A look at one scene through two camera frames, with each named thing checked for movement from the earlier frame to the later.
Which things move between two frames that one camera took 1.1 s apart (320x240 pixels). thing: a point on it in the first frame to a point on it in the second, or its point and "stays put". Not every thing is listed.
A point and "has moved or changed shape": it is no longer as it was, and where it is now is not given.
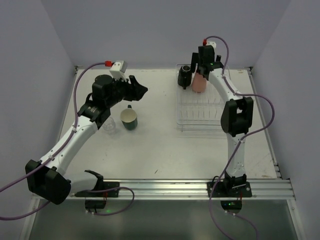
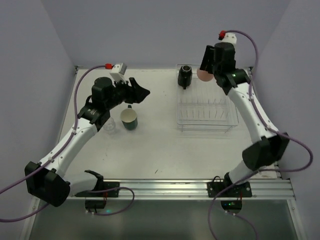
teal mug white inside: x=128 y=117 stays put
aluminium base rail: x=264 y=190 stays put
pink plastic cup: x=199 y=83 has moved or changed shape
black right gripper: x=195 y=64 to x=207 y=60
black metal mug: x=184 y=76 stays put
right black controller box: x=231 y=204 stays put
